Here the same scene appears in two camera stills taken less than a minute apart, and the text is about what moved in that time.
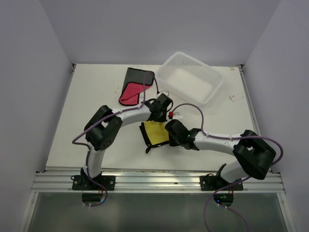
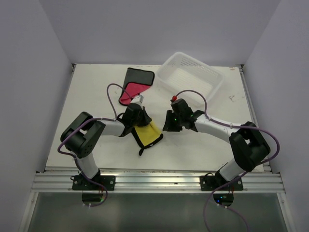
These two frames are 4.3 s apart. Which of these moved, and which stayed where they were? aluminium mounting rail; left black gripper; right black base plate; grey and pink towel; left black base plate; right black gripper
Moved: left black gripper; right black gripper
Stayed: aluminium mounting rail; left black base plate; right black base plate; grey and pink towel
